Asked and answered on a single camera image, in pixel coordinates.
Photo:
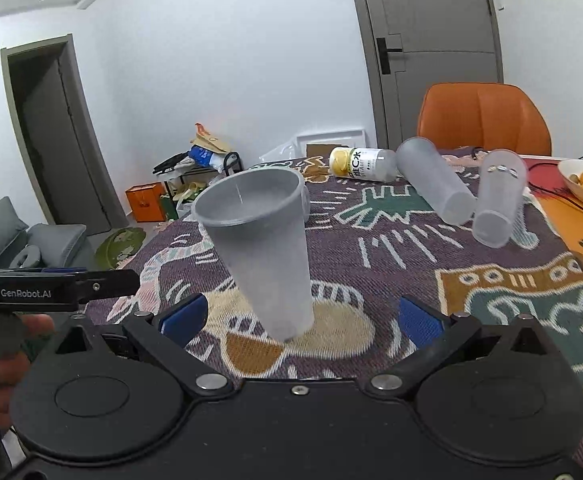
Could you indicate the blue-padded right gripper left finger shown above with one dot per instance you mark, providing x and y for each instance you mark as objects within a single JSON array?
[{"x": 161, "y": 340}]

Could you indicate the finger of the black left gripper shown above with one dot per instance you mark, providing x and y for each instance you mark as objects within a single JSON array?
[{"x": 95, "y": 285}]

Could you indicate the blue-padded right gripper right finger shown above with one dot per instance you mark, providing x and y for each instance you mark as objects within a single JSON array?
[{"x": 440, "y": 340}]

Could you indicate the frosted plastic cup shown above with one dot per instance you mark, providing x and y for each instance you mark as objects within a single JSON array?
[
  {"x": 435, "y": 181},
  {"x": 256, "y": 221}
]

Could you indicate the frosted cup with sticker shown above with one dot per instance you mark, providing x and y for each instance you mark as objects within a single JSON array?
[{"x": 502, "y": 179}]

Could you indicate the person's left hand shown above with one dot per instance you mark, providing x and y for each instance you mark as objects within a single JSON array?
[{"x": 14, "y": 368}]

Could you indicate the grey sofa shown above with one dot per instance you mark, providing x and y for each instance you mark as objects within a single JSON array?
[{"x": 24, "y": 247}]

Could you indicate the green round floor object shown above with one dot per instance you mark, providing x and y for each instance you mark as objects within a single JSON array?
[{"x": 119, "y": 247}]

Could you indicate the orange box on floor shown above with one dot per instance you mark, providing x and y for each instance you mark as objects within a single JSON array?
[{"x": 145, "y": 202}]

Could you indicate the patterned purple woven tablecloth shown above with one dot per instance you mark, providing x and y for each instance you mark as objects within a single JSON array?
[{"x": 369, "y": 245}]

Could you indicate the black rack with clutter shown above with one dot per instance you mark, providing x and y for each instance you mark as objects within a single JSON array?
[{"x": 186, "y": 175}]

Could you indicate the lemon vitamin water bottle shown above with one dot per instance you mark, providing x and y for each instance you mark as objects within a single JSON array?
[{"x": 364, "y": 164}]

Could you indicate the orange red table mat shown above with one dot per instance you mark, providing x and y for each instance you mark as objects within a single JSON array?
[{"x": 563, "y": 208}]

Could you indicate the white foam packaging tray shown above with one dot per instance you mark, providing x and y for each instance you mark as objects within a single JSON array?
[{"x": 295, "y": 147}]

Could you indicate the brown cardboard piece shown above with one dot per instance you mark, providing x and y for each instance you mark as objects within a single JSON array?
[{"x": 324, "y": 150}]

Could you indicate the orange leather chair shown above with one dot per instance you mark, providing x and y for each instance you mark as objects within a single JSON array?
[{"x": 483, "y": 115}]

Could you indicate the dark grey doorway frame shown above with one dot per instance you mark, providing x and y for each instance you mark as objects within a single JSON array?
[{"x": 56, "y": 136}]

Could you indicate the grey door with handle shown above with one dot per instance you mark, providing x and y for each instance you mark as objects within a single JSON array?
[{"x": 409, "y": 45}]

